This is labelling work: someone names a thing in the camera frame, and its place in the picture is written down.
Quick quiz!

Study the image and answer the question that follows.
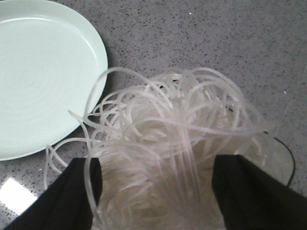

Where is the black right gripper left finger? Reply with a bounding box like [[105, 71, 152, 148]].
[[6, 158, 93, 230]]

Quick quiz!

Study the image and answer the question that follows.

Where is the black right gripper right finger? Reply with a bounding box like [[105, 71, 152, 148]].
[[213, 155, 307, 230]]

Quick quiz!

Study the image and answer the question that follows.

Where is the white vermicelli noodle bundle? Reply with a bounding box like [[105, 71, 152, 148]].
[[44, 67, 275, 230]]

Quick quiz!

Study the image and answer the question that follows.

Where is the pale green round plate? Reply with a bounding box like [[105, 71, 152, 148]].
[[0, 0, 108, 161]]

